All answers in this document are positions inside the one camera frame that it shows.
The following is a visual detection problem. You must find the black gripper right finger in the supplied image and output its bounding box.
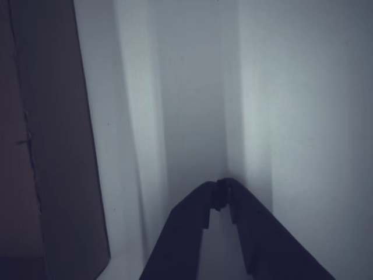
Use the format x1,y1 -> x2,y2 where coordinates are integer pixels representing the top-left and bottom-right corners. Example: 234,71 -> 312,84
218,177 -> 336,280

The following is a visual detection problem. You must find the shallow brown cardboard box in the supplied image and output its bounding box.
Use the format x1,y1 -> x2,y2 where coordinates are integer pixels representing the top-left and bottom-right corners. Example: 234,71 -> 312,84
0,0 -> 112,280

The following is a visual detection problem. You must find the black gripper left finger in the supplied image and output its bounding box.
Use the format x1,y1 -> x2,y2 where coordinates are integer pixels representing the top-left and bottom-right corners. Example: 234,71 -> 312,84
139,180 -> 220,280

